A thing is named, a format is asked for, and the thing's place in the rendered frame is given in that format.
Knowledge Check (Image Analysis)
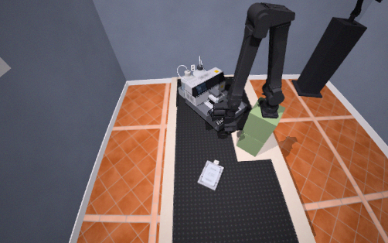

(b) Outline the white plastic bottle with cap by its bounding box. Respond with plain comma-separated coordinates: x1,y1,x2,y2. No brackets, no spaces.
181,70,194,93

